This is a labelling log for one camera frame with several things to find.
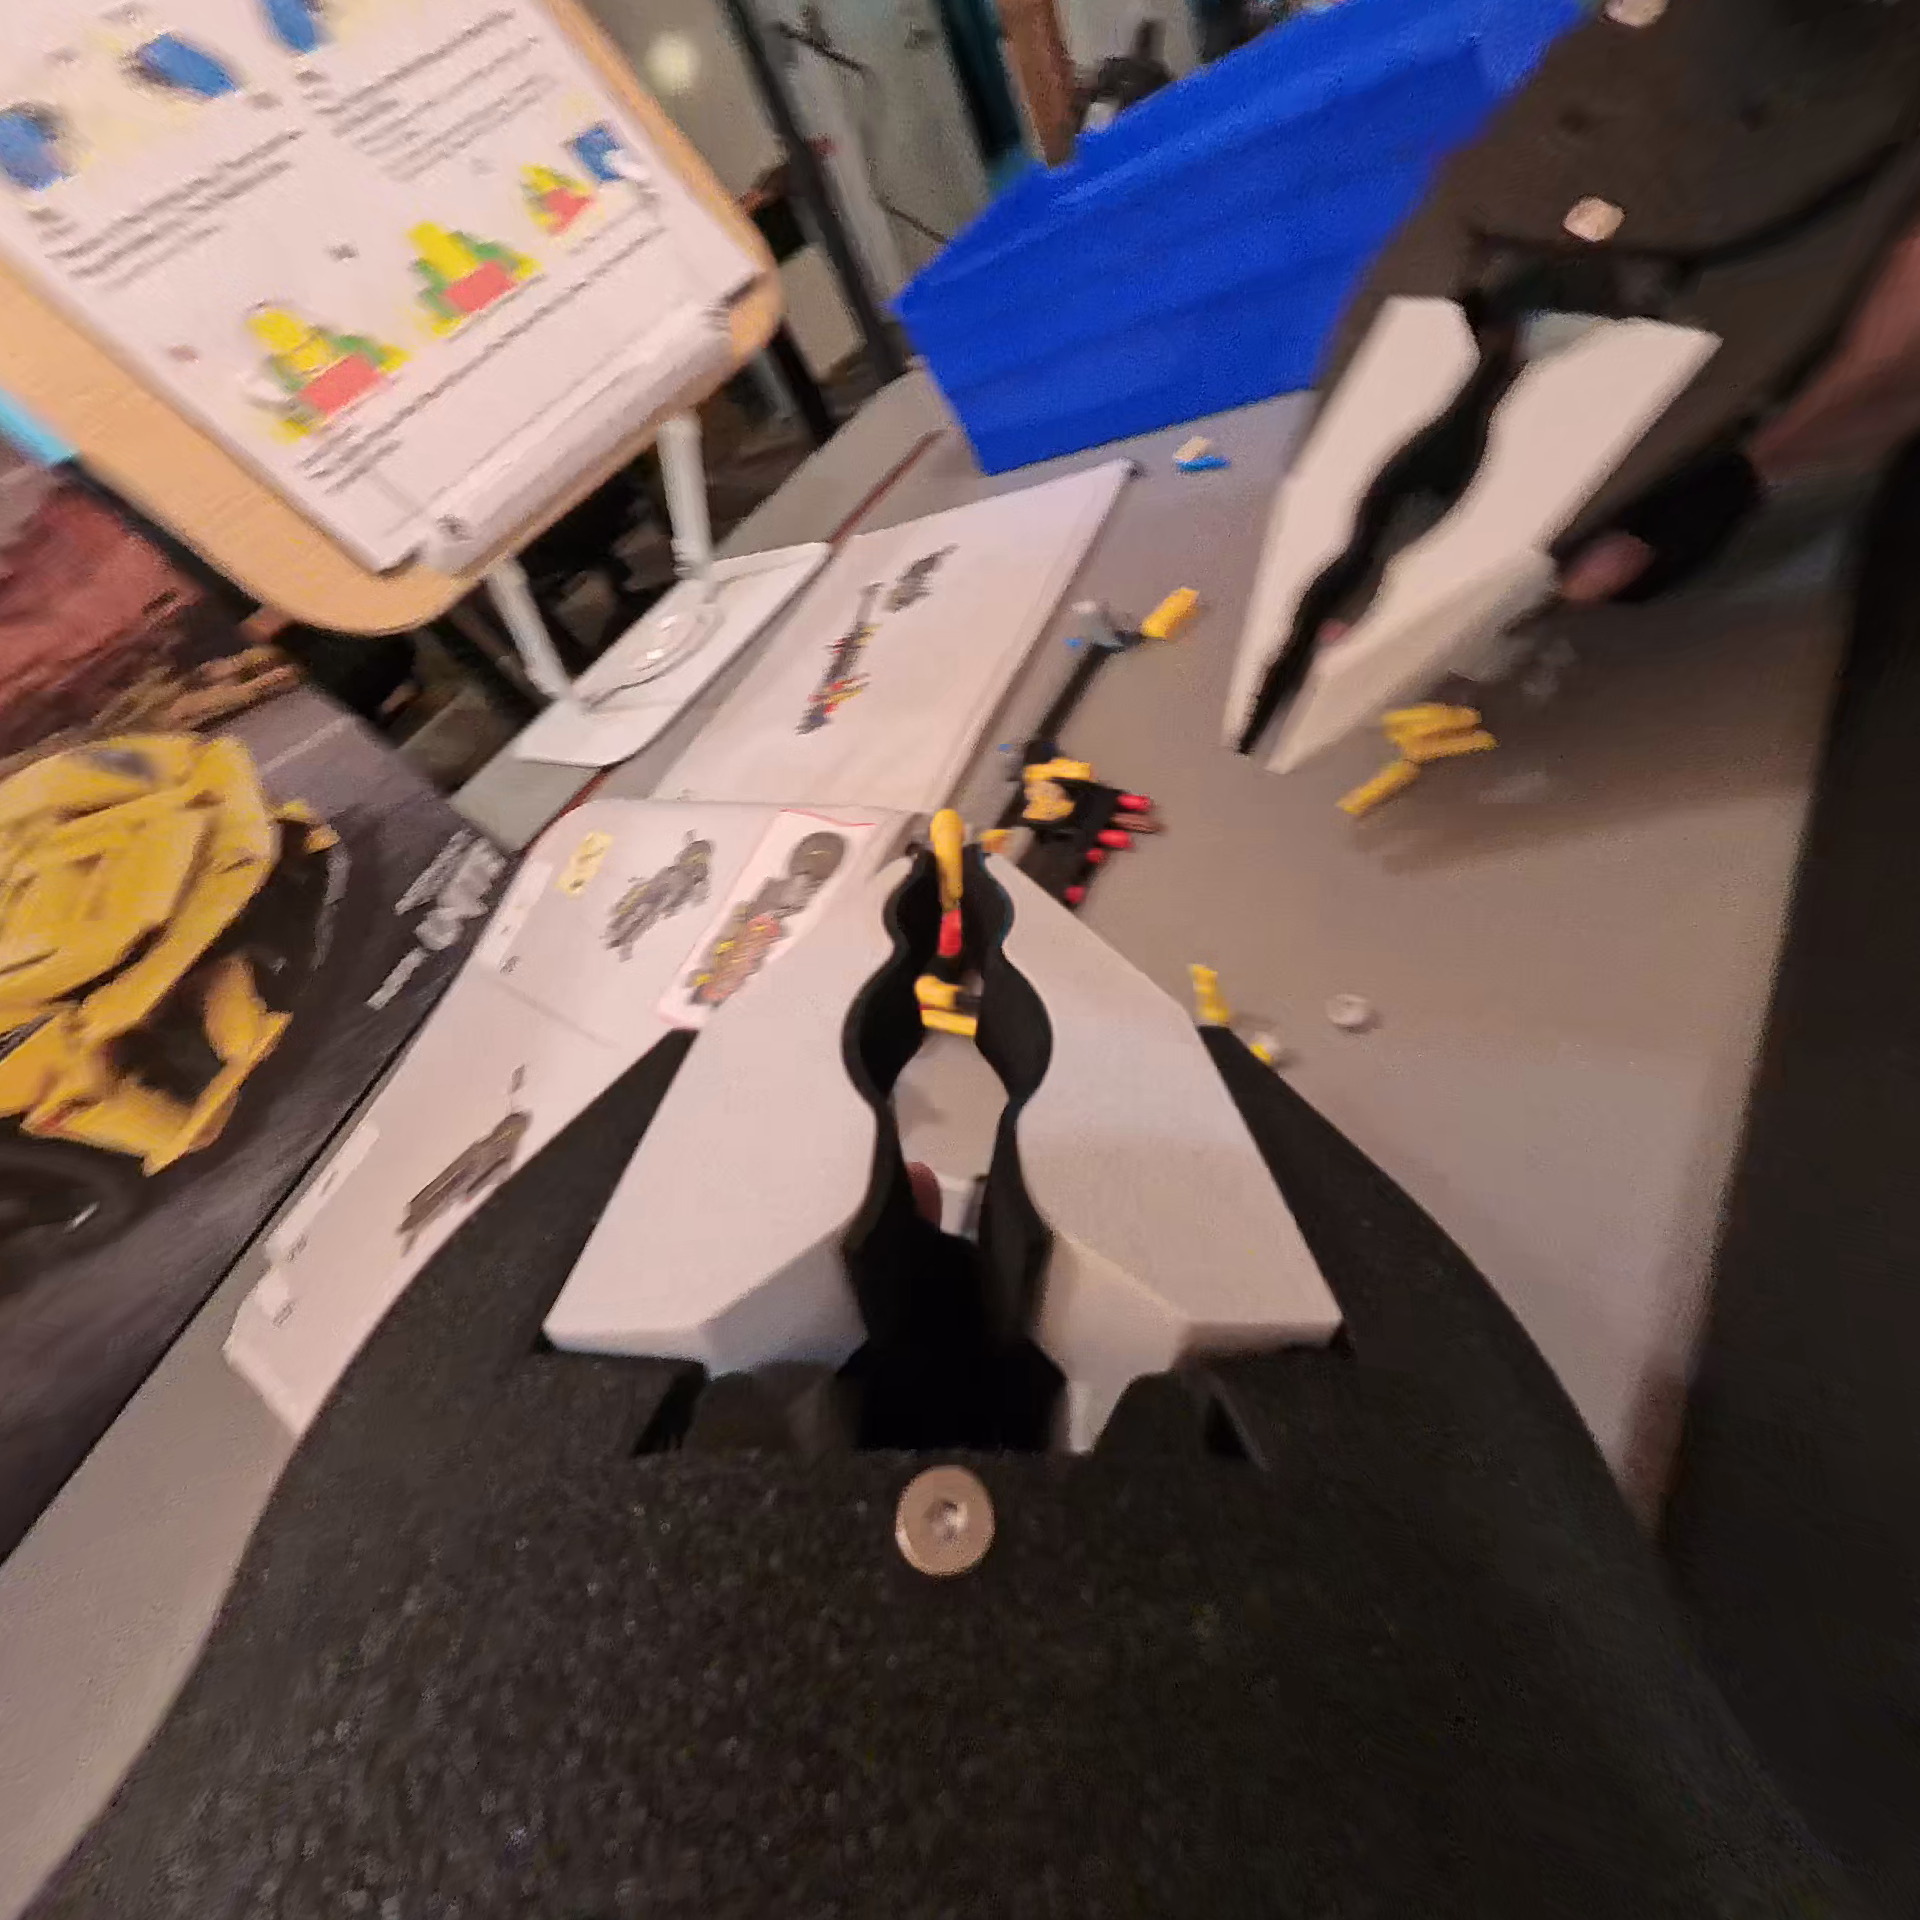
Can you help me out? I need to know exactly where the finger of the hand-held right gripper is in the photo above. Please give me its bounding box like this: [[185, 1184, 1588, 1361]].
[[1267, 321, 1723, 775], [1224, 296, 1479, 753]]

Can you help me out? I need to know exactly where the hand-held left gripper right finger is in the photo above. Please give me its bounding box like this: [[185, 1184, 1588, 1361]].
[[968, 855, 1345, 1455]]

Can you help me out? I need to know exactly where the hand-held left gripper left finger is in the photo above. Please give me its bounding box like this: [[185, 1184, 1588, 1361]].
[[544, 855, 934, 1396]]

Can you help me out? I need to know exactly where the pile of yellow lego pins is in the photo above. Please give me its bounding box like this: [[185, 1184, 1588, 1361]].
[[1340, 701, 1502, 819]]

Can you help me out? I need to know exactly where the grey black lego chassis assembly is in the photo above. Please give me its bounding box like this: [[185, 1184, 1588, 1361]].
[[913, 597, 1164, 1041]]

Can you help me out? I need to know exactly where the lego instruction booklet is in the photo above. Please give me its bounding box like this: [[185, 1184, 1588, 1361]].
[[225, 457, 1135, 1426]]

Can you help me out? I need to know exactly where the black lego set box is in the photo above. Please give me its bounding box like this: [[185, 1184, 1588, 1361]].
[[0, 435, 514, 1562]]

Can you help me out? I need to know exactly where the person's right hand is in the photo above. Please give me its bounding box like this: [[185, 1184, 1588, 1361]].
[[1568, 257, 1920, 605]]

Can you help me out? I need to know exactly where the stack of blue plastic bins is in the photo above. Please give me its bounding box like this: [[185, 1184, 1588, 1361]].
[[892, 0, 1594, 481]]

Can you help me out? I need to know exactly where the white printed instruction sheet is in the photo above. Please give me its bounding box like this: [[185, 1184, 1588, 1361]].
[[0, 0, 770, 576]]

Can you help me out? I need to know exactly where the wooden document holder stand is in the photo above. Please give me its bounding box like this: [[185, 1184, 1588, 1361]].
[[0, 0, 835, 771]]

